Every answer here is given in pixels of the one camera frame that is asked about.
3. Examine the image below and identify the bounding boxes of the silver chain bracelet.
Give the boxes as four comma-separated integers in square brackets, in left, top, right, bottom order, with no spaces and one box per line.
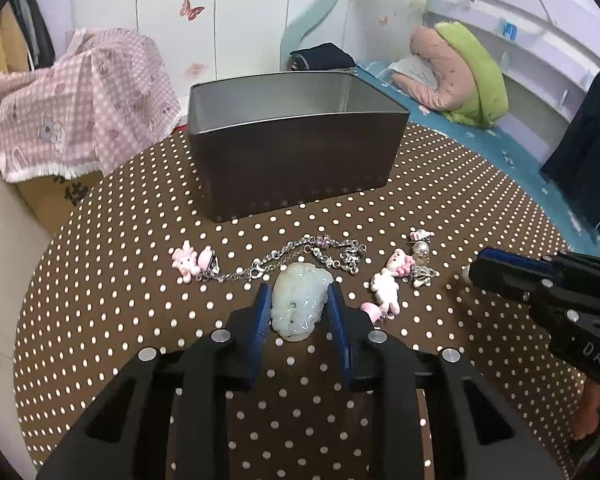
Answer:
[200,234,369,284]

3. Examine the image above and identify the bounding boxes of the cardboard box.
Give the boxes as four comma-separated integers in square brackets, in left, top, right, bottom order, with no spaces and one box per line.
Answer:
[17,167,106,222]

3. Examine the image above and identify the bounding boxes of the pale green jade pendant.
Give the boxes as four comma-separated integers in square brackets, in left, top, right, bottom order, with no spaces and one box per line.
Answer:
[271,262,337,344]

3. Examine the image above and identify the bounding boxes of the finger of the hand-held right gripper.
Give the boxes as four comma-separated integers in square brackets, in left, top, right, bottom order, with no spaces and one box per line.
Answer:
[540,251,600,292]
[467,247,562,307]

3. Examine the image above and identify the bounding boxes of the silver bow charm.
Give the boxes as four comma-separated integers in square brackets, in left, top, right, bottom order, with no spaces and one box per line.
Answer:
[410,262,440,289]

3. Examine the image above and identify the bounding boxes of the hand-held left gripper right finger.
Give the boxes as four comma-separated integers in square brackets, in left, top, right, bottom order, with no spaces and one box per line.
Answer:
[325,282,566,480]

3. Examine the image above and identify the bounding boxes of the yellow hanging coat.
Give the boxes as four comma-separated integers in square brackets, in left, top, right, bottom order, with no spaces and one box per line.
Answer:
[0,10,12,75]

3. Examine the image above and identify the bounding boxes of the dark hanging garment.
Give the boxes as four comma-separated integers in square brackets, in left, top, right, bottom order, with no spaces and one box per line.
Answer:
[540,71,600,237]

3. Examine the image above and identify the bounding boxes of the pink white doll charm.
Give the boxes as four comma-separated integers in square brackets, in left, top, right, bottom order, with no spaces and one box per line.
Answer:
[370,250,414,319]

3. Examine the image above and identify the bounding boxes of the purple bed wall shelf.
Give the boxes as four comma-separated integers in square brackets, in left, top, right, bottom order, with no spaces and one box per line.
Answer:
[425,0,600,128]

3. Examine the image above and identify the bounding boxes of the folded dark clothes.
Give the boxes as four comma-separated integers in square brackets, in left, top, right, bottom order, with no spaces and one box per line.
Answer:
[288,42,357,72]

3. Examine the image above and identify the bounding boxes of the green blanket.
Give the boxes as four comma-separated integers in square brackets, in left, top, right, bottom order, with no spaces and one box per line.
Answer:
[434,21,510,129]

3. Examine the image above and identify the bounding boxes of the white pillow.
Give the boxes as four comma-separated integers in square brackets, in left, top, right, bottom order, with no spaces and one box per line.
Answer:
[390,55,439,89]

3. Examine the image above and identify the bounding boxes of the silver pink ear clip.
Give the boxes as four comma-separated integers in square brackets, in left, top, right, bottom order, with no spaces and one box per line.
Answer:
[196,246,222,281]

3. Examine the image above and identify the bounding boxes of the pearl drop earring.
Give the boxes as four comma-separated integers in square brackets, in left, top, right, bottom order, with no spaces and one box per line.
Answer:
[409,229,434,262]

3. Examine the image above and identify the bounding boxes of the pink bunny charm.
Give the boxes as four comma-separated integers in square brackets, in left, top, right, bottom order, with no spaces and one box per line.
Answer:
[171,241,201,285]

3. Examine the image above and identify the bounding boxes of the grey metal tin box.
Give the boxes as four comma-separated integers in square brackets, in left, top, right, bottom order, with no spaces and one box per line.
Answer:
[187,71,411,222]

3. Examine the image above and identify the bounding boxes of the blue patterned bed sheet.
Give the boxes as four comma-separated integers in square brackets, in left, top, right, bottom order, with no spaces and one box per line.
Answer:
[355,57,600,257]

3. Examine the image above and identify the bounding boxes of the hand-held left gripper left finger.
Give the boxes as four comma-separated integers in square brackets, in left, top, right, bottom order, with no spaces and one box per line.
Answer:
[37,282,273,480]

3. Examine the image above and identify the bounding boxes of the person's right hand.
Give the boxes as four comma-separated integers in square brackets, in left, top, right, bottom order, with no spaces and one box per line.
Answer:
[570,379,600,442]

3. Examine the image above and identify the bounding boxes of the pink checkered cloth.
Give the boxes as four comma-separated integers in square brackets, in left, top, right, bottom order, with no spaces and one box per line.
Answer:
[0,27,183,184]

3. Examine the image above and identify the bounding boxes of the black hanging jacket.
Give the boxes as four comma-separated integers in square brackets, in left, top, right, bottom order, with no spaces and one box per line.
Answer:
[22,0,56,68]

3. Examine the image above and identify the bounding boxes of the white wardrobe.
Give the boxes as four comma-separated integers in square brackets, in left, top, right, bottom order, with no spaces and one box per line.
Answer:
[70,0,352,133]

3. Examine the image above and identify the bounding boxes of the pink long pillow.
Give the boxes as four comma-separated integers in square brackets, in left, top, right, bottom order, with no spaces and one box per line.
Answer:
[390,25,481,112]

